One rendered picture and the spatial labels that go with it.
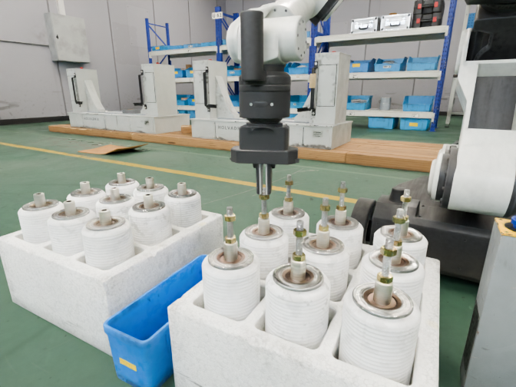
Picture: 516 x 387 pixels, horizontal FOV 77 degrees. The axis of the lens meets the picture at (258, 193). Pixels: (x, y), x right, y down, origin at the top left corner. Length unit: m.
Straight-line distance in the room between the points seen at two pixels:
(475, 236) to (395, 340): 0.56
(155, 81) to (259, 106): 3.25
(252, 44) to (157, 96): 3.26
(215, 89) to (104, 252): 2.75
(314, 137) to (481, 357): 2.17
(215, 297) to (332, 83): 2.29
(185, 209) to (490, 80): 0.78
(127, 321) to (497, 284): 0.64
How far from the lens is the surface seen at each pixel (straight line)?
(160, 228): 0.79
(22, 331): 0.95
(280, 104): 0.55
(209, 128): 3.20
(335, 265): 0.57
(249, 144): 0.57
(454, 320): 0.94
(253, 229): 0.64
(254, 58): 0.52
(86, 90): 4.92
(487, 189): 0.81
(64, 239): 0.81
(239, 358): 0.53
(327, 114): 2.68
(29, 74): 7.06
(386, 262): 0.44
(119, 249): 0.72
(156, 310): 0.76
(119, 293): 0.72
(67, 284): 0.79
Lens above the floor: 0.51
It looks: 17 degrees down
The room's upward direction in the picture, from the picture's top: straight up
